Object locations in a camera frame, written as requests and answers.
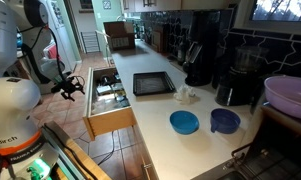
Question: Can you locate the cardboard box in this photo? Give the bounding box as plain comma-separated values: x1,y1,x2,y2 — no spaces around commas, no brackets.
104,21,135,51

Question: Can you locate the dish rack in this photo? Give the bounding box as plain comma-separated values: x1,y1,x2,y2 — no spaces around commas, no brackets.
220,108,301,180

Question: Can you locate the black floor cable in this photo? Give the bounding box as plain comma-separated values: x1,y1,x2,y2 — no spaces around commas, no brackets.
97,130,116,167

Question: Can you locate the white refrigerator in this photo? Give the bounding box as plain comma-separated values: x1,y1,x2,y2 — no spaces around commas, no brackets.
46,0,76,72

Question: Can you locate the black coffee maker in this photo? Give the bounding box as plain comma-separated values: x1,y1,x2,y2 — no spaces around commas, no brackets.
184,10,221,86

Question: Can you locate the crumpled white paper towel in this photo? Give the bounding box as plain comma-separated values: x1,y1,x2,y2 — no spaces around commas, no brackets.
173,84,195,104

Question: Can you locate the dark blue measuring cup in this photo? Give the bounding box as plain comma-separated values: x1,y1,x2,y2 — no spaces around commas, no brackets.
210,108,241,134

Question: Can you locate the red towel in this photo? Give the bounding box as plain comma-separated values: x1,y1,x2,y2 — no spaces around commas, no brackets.
45,44,57,59

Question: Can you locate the wooden cutting board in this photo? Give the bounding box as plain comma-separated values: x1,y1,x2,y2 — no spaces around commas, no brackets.
152,27,166,52

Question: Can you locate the purple plastic bowl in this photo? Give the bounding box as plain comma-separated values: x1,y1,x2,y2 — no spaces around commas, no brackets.
264,76,301,119

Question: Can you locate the black baking tray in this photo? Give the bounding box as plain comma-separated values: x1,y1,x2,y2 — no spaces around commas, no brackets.
133,71,175,96

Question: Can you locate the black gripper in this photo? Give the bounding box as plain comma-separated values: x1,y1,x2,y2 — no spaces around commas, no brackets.
51,76,83,101

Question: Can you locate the black blender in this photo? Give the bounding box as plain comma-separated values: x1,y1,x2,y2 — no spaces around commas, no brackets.
215,46,269,106

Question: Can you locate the light blue bowl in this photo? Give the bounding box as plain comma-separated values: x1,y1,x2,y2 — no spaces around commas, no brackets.
170,110,199,135

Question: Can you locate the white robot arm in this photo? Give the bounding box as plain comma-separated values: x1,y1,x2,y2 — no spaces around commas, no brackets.
0,0,48,156

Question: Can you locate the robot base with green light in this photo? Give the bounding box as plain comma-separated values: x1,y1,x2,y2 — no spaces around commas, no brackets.
0,122,112,180

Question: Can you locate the wooden kitchen drawer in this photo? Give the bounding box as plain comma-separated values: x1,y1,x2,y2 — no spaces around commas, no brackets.
83,67,136,140

